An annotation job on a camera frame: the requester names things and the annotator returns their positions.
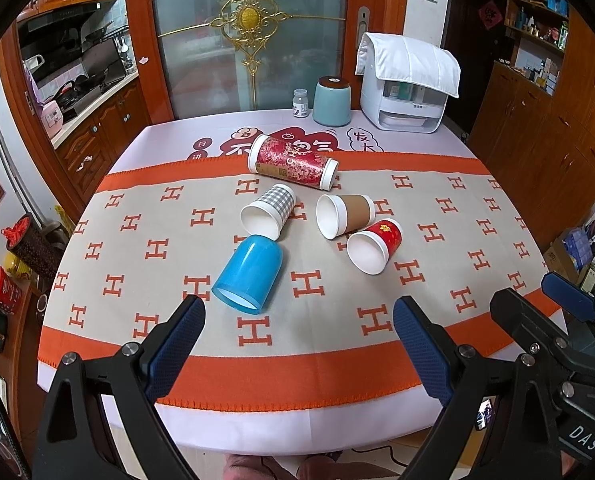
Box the blue plastic cup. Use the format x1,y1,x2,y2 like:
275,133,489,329
212,235,284,314

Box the red paper cup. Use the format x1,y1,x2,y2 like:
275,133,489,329
346,219,403,275

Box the brown sleeve paper cup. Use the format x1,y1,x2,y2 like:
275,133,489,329
315,194,377,240

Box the grey checked paper cup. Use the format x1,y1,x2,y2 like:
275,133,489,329
240,184,296,240

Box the cardboard box with items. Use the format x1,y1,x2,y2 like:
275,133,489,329
544,219,595,295

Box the red round tin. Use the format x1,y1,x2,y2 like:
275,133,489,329
0,266,23,315

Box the orange beige H table runner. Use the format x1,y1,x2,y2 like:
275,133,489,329
38,152,557,412

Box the wooden shelf cabinet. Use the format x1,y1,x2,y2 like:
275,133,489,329
469,0,595,249

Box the dark basket red ornament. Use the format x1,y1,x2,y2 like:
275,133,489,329
0,214,60,281

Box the wooden kitchen cabinets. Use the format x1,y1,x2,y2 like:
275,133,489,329
0,0,151,220

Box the white appliance with cloth cover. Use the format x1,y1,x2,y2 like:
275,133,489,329
355,32,461,133

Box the red patterned cylinder canister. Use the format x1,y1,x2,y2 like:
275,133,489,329
247,134,339,191

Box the light blue jar brown lid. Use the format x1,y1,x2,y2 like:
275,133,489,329
313,76,352,127

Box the small white pill bottle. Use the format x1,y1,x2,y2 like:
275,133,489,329
292,89,309,118

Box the white printed tablecloth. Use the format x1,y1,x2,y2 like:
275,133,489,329
36,108,571,456

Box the frosted glass door gold ornament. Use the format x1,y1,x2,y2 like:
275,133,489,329
152,0,346,119

